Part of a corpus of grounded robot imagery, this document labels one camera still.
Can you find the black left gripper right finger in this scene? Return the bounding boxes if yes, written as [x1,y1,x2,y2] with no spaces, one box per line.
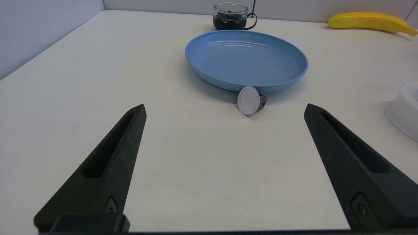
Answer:
[304,103,418,231]

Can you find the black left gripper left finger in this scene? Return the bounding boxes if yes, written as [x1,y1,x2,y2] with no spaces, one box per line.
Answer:
[34,104,147,233]

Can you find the dark grey coffee capsule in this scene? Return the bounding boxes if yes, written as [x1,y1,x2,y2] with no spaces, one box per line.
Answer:
[237,86,267,116]

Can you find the yellow banana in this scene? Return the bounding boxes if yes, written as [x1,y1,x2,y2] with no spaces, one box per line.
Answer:
[327,12,418,37]

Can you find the blue oval plate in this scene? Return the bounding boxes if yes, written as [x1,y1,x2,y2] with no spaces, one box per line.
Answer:
[185,30,309,93]

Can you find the glass cup with black handle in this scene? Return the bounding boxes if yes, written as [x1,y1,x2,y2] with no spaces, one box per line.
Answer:
[213,3,258,31]

